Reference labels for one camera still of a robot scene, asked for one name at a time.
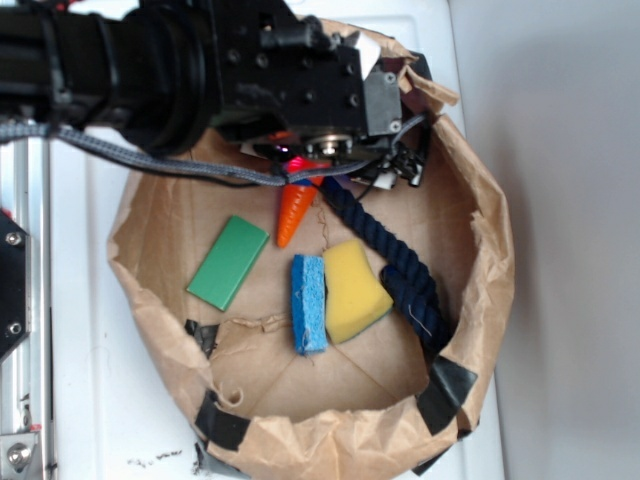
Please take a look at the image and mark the aluminium frame rail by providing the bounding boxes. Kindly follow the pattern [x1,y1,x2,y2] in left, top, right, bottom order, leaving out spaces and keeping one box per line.
[1,139,57,479]

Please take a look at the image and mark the brown paper bag bin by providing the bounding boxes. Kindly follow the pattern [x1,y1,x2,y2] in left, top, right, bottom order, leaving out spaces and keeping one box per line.
[106,18,516,480]

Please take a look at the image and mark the dark blue rope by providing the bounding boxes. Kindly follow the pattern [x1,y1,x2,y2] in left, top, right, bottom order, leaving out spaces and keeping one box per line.
[319,175,450,351]

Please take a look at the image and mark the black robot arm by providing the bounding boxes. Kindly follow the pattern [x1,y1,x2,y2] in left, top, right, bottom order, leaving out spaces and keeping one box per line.
[1,1,402,157]

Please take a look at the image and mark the yellow sponge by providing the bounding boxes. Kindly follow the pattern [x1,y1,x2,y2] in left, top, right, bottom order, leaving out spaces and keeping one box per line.
[323,239,393,344]

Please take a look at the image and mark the orange toy carrot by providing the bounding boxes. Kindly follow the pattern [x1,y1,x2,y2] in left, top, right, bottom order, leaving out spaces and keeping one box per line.
[276,181,317,248]

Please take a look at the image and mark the green rectangular block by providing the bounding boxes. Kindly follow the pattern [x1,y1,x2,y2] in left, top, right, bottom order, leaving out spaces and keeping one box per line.
[187,215,270,311]

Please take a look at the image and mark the white plastic tray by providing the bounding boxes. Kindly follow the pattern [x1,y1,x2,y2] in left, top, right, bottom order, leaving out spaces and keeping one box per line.
[50,1,505,479]

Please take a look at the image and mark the grey braided cable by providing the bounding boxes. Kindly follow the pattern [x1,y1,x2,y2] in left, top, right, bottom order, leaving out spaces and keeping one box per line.
[0,112,431,189]

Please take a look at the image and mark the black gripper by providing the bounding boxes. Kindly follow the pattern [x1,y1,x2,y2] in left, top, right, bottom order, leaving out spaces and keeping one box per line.
[211,1,402,161]

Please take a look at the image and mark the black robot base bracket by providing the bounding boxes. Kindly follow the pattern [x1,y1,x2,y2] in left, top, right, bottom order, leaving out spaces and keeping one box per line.
[0,208,32,363]

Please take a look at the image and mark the blue sponge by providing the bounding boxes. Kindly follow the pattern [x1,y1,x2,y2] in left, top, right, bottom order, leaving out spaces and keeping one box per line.
[291,255,328,356]

